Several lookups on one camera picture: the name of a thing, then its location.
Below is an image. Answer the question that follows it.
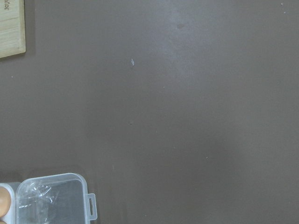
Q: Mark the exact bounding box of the clear plastic egg box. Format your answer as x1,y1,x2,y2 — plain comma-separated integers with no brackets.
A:
0,173,98,224

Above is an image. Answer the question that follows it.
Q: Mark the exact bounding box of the brown egg far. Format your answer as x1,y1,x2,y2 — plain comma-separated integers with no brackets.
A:
0,187,11,217

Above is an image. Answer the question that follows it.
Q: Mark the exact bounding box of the bamboo cutting board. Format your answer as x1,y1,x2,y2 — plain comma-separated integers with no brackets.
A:
0,0,26,58

